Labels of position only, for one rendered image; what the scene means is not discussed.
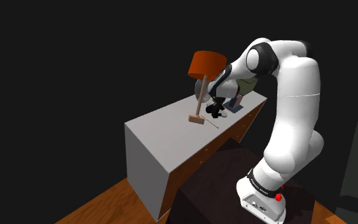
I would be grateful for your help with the grey round disc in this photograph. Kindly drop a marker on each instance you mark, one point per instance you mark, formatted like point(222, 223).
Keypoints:
point(198, 90)

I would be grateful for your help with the small white object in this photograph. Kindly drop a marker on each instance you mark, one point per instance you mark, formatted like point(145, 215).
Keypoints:
point(224, 115)

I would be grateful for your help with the orange shade wooden table lamp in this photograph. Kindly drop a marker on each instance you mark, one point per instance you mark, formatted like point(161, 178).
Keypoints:
point(206, 63)

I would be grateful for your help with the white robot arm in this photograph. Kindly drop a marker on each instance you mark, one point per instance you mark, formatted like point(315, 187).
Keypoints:
point(293, 118)

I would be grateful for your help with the olive shade blue table lamp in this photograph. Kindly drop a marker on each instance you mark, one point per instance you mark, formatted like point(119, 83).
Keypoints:
point(247, 85)

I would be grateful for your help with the thin brown pencil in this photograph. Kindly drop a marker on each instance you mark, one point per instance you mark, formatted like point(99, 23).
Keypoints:
point(210, 121)

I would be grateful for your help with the grey and brown drawer chest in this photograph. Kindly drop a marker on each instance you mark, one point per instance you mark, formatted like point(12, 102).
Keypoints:
point(163, 133)

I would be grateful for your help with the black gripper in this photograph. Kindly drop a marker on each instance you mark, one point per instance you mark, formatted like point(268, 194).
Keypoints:
point(215, 108)

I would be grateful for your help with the dark robot stand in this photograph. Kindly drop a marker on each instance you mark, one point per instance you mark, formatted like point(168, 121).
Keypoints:
point(209, 186)

